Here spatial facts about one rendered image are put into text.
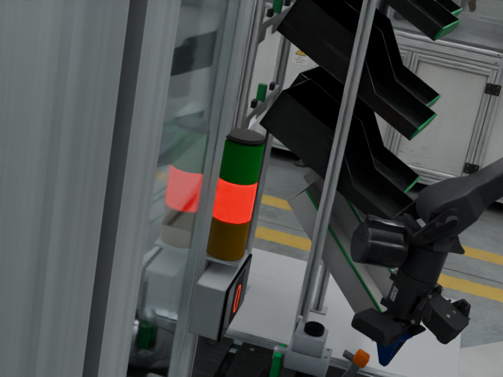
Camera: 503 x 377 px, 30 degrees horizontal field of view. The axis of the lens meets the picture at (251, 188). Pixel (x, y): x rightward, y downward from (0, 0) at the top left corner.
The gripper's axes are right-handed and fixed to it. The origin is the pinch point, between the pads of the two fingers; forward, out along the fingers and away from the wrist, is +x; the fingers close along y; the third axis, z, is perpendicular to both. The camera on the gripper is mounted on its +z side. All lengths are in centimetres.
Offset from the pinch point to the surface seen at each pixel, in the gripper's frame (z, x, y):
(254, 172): -12.6, -25.3, -28.6
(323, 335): -8.6, 2.3, -4.2
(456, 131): -154, 61, 372
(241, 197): -12.7, -22.1, -29.5
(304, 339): -10.0, 3.0, -6.9
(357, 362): -3.0, 4.2, -2.2
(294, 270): -48, 25, 53
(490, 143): -136, 61, 381
